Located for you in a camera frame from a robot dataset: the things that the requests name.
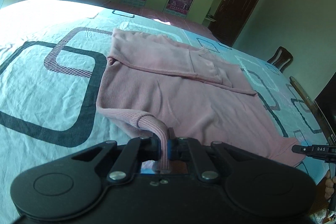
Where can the pink checked bed cover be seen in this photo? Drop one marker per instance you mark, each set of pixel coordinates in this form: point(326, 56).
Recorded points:
point(153, 14)

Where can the dark wooden chair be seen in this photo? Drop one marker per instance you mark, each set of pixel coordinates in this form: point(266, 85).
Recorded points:
point(281, 59)

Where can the person's right hand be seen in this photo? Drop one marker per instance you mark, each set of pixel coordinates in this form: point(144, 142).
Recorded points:
point(329, 185)

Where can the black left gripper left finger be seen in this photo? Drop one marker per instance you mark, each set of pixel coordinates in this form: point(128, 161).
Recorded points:
point(131, 156)

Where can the pink sweater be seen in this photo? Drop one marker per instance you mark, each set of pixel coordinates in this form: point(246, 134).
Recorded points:
point(154, 85)

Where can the dark wooden door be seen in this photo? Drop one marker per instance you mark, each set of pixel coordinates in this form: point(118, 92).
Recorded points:
point(230, 18)

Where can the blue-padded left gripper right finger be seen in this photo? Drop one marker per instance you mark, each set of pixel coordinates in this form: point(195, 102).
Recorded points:
point(194, 155)

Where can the lower right pink poster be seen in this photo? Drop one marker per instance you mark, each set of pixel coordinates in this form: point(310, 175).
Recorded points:
point(178, 7)

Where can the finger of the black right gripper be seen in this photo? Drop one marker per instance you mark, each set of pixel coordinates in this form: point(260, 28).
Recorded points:
point(302, 149)

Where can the wooden bed footboard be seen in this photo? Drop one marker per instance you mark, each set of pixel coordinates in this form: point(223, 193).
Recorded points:
point(323, 120)

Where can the patterned blue bed sheet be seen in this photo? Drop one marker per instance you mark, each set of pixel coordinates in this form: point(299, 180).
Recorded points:
point(53, 56)

